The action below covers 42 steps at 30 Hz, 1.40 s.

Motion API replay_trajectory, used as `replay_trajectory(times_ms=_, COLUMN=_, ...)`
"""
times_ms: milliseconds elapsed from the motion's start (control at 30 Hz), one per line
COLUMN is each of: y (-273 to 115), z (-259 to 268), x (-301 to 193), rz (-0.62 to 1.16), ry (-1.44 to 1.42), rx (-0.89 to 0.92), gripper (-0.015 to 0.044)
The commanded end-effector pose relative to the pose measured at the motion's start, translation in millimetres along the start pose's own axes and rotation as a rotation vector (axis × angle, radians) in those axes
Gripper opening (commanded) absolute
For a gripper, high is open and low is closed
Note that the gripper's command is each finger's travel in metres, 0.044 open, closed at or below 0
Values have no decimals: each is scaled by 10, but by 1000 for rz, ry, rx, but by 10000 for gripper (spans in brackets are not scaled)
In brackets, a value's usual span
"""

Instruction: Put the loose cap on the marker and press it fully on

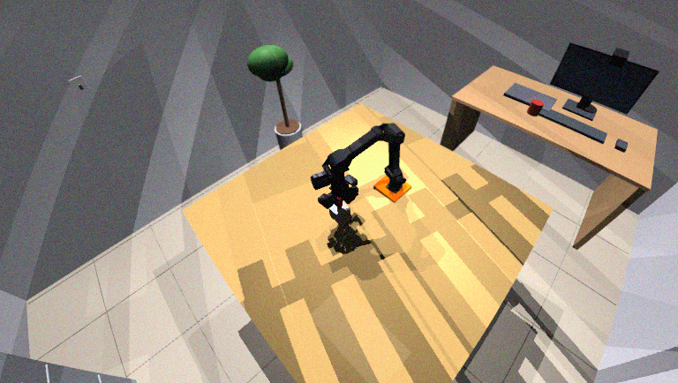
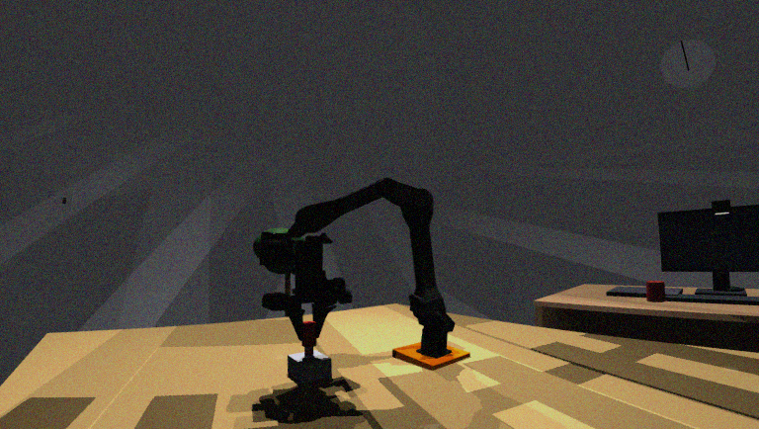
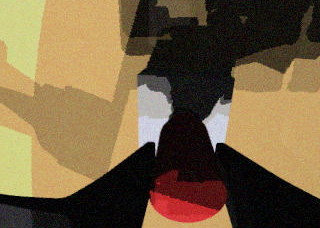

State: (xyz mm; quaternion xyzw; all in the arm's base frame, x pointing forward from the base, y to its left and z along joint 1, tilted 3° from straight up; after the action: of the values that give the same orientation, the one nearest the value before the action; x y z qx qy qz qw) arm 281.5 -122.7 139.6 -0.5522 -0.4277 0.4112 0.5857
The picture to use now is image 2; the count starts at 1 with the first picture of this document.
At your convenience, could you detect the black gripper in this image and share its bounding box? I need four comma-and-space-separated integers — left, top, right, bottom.
262, 265, 352, 341

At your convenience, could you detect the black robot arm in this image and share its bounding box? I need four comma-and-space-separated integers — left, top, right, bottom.
260, 178, 455, 359

